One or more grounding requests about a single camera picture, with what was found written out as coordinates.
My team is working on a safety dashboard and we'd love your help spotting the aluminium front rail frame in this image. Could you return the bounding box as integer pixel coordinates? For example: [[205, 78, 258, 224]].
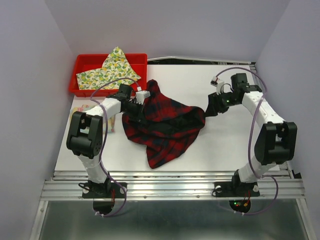
[[30, 170, 310, 240]]

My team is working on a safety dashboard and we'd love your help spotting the aluminium right side rail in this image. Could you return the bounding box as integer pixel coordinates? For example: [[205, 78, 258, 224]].
[[249, 62, 302, 179]]

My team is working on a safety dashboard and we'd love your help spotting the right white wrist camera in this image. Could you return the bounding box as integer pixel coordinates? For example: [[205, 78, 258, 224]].
[[210, 76, 225, 95]]

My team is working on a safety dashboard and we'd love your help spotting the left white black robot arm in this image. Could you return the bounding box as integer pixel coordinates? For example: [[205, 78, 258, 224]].
[[66, 84, 150, 198]]

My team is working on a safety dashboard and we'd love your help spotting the pastel floral folded skirt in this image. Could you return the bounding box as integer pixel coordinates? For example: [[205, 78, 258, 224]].
[[69, 104, 115, 134]]

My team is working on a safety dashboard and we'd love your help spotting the lemon print skirt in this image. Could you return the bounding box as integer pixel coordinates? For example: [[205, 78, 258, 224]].
[[76, 46, 141, 90]]

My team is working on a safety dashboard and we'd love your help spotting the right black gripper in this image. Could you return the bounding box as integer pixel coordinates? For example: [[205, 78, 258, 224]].
[[203, 89, 240, 117]]

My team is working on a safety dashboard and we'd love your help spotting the red plastic bin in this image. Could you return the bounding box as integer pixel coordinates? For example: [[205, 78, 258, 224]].
[[68, 53, 148, 98]]

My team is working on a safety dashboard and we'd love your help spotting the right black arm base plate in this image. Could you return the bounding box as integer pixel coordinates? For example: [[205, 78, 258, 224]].
[[214, 181, 260, 198]]

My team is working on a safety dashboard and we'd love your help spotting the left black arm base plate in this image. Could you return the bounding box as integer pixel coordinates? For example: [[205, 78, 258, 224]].
[[80, 182, 125, 199]]

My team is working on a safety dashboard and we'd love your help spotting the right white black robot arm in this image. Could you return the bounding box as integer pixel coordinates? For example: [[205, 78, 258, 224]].
[[205, 73, 298, 198]]

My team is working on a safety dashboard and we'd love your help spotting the red navy plaid skirt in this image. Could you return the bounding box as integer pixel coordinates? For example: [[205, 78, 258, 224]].
[[122, 79, 206, 169]]

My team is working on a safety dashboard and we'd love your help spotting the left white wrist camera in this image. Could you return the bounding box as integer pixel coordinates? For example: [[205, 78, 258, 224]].
[[135, 86, 151, 105]]

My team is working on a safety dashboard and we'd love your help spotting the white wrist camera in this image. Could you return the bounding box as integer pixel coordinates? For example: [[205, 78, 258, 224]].
[[135, 86, 151, 105], [210, 76, 225, 95]]

